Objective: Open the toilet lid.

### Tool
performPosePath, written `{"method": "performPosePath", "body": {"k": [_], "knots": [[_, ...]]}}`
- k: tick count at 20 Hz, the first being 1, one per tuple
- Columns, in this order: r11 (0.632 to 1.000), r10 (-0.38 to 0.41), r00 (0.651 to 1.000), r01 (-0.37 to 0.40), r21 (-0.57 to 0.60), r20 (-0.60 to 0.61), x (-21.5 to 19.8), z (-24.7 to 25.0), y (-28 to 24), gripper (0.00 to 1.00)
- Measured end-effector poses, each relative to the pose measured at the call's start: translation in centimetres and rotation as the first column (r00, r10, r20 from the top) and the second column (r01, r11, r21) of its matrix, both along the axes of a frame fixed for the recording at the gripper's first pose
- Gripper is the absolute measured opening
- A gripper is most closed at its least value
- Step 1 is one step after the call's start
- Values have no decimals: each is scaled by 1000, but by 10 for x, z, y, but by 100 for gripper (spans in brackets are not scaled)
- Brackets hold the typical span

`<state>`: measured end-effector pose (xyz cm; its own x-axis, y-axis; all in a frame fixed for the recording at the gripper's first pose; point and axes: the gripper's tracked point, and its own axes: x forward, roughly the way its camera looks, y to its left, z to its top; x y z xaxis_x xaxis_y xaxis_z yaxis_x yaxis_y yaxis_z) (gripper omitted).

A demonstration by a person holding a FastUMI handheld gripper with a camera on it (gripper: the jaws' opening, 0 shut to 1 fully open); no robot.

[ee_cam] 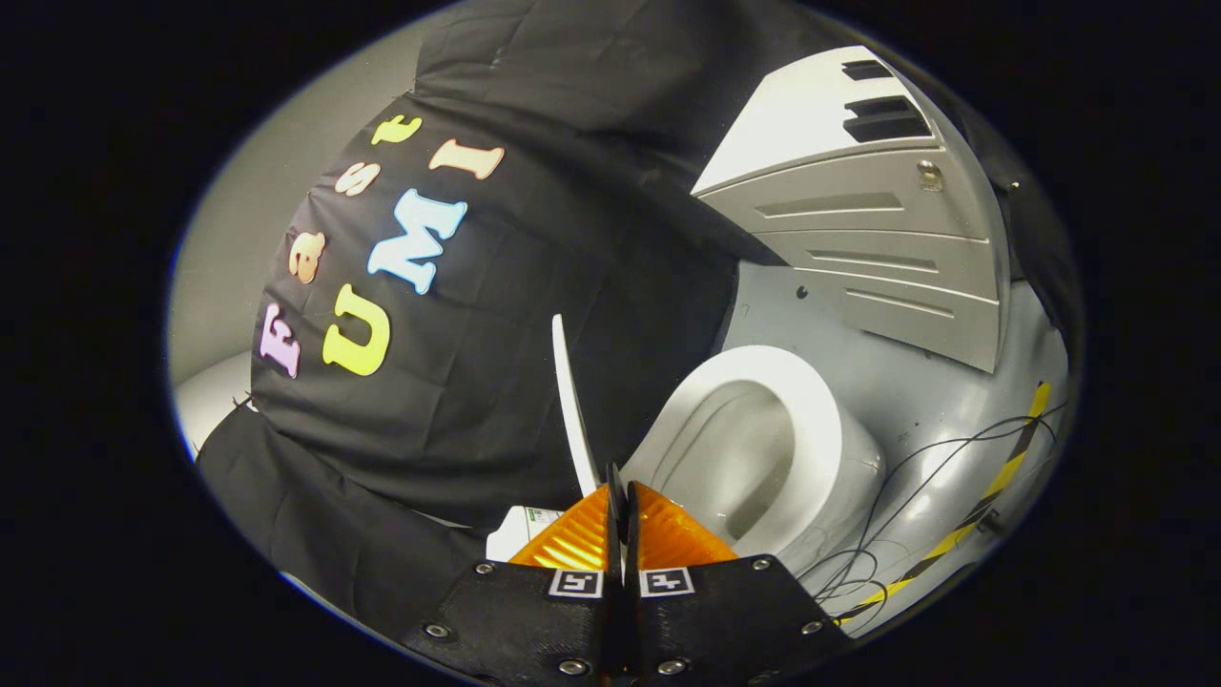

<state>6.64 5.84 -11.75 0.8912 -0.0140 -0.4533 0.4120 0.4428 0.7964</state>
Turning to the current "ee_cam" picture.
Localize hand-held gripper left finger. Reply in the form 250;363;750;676
401;464;631;686

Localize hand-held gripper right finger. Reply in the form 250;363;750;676
625;477;855;686

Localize white toilet lid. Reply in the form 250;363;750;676
551;314;603;499

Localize white toilet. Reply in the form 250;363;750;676
486;344;887;575

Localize black backdrop cloth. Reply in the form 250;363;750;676
196;0;1084;640

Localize yellow black striped tape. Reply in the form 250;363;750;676
838;382;1052;627

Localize white drawer cabinet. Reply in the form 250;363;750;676
691;45;1013;374

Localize black floor cables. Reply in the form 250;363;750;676
799;399;1071;616

